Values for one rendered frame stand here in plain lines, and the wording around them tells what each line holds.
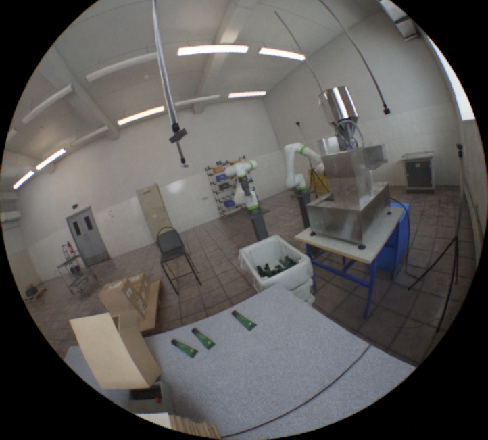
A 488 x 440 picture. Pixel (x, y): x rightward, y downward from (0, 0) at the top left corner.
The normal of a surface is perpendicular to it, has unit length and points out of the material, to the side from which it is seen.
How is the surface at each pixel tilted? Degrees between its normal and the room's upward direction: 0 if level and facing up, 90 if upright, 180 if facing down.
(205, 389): 0
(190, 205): 90
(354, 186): 90
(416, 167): 90
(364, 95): 90
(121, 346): 55
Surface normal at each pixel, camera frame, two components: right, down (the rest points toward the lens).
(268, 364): -0.30, -0.94
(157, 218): 0.38, 0.03
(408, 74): -0.88, 0.33
